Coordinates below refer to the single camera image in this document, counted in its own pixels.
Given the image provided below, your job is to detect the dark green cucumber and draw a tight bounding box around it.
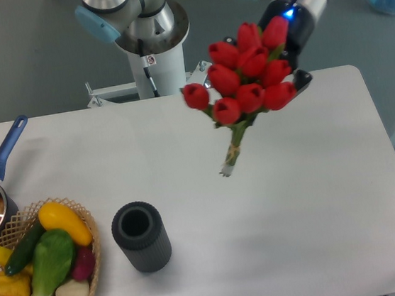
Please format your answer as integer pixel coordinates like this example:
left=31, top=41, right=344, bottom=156
left=4, top=221, right=45, bottom=276

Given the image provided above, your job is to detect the white garlic bulb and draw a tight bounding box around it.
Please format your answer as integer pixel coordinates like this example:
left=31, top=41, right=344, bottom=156
left=55, top=279, right=90, bottom=296

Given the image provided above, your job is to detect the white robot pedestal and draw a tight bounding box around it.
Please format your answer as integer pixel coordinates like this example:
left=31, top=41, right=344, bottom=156
left=85, top=40, right=211, bottom=108

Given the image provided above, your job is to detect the green bok choy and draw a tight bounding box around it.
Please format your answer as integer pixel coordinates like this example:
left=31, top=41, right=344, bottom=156
left=31, top=229, right=76, bottom=296

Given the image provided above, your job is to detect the yellow banana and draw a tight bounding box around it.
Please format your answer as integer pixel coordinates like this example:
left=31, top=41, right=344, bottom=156
left=0, top=246, right=33, bottom=276

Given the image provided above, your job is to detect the woven wicker basket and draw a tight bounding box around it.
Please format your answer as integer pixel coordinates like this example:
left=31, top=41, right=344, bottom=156
left=0, top=198, right=101, bottom=296

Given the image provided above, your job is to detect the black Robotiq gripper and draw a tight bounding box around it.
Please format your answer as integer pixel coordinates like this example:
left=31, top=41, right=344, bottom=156
left=223, top=0, right=323, bottom=94

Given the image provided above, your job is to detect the yellow bell pepper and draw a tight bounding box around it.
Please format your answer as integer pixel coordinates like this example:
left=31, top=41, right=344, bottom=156
left=0, top=271, right=31, bottom=296

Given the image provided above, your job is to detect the yellow squash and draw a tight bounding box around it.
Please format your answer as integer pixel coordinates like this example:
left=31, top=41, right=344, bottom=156
left=38, top=201, right=93, bottom=246

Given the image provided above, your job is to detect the purple radish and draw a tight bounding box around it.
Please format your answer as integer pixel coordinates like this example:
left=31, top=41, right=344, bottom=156
left=70, top=246, right=96, bottom=281

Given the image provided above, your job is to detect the dark grey ribbed vase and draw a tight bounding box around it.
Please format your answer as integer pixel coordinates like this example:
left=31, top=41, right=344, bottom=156
left=111, top=201, right=172, bottom=273

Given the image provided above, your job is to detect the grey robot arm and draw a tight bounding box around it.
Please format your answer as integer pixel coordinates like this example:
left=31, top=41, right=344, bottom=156
left=75, top=0, right=328, bottom=108

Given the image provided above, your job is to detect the red tulip bouquet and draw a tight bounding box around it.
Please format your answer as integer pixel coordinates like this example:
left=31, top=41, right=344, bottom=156
left=180, top=16, right=298, bottom=177

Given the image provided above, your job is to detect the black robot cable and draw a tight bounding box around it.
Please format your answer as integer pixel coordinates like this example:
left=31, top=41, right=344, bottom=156
left=137, top=36, right=162, bottom=100

